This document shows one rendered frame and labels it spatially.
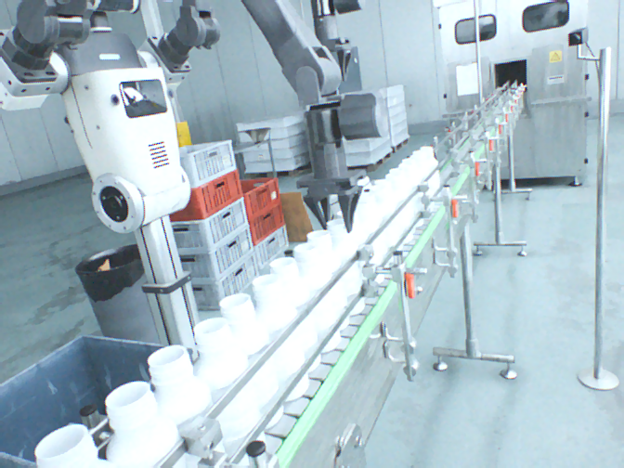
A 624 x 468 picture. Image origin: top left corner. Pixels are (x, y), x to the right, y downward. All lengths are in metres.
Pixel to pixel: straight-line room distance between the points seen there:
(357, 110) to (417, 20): 10.51
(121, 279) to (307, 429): 2.22
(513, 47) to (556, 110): 0.75
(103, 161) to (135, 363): 0.50
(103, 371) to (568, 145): 4.94
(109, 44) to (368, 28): 10.33
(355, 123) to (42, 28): 0.62
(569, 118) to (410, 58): 6.27
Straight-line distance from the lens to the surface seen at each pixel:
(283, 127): 8.02
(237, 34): 13.01
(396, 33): 11.32
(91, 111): 1.25
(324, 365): 0.72
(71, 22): 1.10
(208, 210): 3.30
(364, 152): 7.45
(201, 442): 0.46
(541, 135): 5.46
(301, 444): 0.63
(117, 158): 1.24
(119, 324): 2.89
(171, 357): 0.51
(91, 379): 1.22
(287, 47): 0.76
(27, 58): 1.16
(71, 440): 0.45
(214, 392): 0.53
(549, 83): 5.41
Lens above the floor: 1.39
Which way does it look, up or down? 17 degrees down
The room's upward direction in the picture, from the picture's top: 9 degrees counter-clockwise
